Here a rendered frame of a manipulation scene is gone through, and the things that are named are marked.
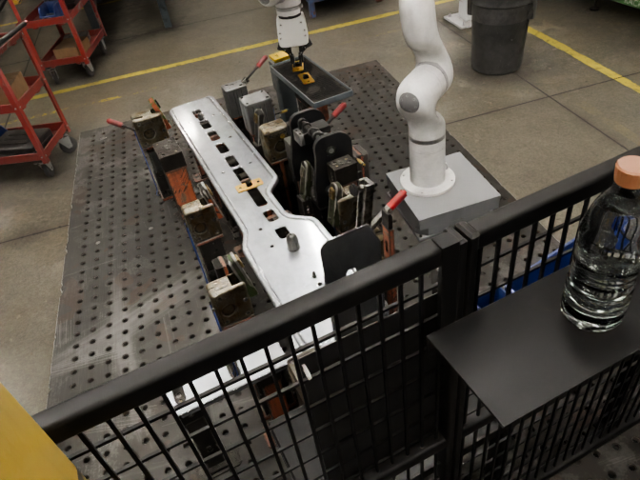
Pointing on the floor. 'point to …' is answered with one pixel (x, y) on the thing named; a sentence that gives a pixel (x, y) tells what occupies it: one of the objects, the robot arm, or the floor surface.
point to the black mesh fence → (414, 268)
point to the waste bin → (499, 33)
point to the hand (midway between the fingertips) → (296, 59)
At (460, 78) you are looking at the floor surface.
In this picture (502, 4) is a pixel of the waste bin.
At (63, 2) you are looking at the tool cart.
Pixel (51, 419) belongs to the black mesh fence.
